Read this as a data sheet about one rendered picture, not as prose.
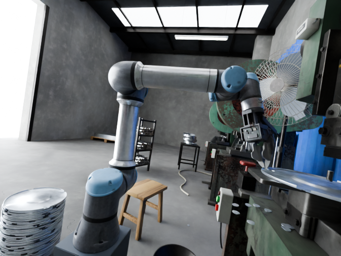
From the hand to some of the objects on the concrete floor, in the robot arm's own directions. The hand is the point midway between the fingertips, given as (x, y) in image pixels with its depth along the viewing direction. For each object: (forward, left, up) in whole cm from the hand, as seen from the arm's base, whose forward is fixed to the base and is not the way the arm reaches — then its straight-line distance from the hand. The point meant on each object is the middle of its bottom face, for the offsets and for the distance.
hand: (266, 165), depth 56 cm
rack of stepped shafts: (-137, +200, -79) cm, 256 cm away
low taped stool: (-65, +67, -80) cm, 123 cm away
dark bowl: (-28, +32, -79) cm, 90 cm away
